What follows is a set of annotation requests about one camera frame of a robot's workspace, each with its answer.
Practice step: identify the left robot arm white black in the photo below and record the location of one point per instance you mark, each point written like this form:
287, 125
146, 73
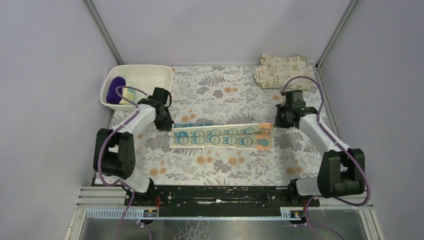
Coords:
114, 154

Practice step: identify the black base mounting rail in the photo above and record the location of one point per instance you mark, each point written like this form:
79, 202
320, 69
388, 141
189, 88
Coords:
218, 201

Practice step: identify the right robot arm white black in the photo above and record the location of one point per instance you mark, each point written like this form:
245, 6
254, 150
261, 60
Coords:
341, 168

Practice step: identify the white rectangular basin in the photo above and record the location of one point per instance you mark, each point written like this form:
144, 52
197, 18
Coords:
144, 77

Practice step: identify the purple towel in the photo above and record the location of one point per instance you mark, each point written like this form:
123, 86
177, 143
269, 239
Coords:
115, 90

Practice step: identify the cream patterned folded towel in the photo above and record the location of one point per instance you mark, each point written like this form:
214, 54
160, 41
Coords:
274, 72

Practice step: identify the white cable duct strip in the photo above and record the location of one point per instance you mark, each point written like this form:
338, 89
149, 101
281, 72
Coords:
115, 213

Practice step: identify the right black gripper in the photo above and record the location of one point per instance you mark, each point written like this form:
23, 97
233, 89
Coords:
281, 119

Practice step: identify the floral patterned table mat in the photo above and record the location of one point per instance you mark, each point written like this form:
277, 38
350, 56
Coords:
225, 96

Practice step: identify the yellow teal patterned towel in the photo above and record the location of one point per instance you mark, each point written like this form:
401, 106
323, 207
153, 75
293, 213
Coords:
128, 96

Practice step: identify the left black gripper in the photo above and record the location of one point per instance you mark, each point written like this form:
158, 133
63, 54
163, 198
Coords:
165, 120

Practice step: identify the white bear patterned towel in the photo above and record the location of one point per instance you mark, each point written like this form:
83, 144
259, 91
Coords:
254, 136

